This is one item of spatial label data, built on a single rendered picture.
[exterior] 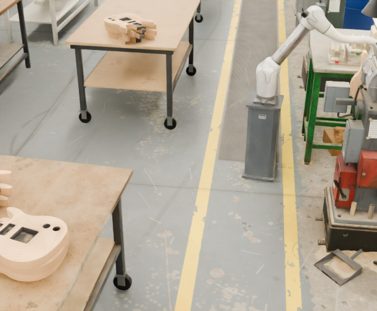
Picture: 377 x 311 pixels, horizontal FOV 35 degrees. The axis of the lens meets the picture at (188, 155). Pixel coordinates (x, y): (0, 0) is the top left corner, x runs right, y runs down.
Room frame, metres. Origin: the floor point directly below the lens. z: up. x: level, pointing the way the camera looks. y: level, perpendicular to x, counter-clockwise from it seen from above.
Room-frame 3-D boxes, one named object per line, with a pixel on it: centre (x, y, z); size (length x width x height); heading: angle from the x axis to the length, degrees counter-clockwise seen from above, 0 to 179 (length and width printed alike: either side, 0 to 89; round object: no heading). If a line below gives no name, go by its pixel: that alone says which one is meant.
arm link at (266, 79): (4.45, -0.64, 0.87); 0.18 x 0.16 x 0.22; 177
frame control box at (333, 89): (3.73, -1.06, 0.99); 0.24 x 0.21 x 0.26; 173
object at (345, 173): (3.57, -1.12, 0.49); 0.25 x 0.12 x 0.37; 173
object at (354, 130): (3.57, -1.13, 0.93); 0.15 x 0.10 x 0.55; 173
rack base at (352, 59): (4.76, -1.42, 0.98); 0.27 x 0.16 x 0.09; 173
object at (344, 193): (3.44, -1.07, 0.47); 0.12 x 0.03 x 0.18; 83
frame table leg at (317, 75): (4.58, -1.08, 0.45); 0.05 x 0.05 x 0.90; 83
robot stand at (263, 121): (4.44, -0.63, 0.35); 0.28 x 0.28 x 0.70; 76
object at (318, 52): (4.82, -1.36, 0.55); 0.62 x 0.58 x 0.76; 173
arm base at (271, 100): (4.42, -0.63, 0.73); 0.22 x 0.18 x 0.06; 166
